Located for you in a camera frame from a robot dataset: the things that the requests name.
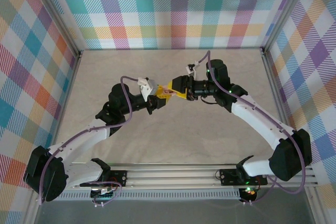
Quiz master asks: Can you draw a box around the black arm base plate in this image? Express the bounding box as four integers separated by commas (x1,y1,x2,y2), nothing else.
80,170,129,188
219,168,268,187

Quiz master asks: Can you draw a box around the aluminium frame post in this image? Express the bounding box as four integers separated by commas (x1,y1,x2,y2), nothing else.
259,0,314,57
31,0,83,61

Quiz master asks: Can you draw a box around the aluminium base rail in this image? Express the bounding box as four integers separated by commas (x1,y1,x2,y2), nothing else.
65,163,320,190

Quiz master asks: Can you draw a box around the aluminium side rail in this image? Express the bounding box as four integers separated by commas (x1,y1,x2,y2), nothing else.
261,48,329,224
25,50,83,224

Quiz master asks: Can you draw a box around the pink earbud charging case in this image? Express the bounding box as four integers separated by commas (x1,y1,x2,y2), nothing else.
161,86,176,98

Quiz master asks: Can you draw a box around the green control board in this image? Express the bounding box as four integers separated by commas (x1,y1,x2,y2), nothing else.
90,187,118,201
240,186,259,199

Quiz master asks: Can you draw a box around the plaid fabric backdrop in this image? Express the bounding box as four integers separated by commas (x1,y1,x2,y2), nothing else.
41,0,297,50
0,0,79,224
265,0,336,224

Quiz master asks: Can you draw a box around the grey slotted cable duct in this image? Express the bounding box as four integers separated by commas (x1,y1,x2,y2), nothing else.
56,191,242,201

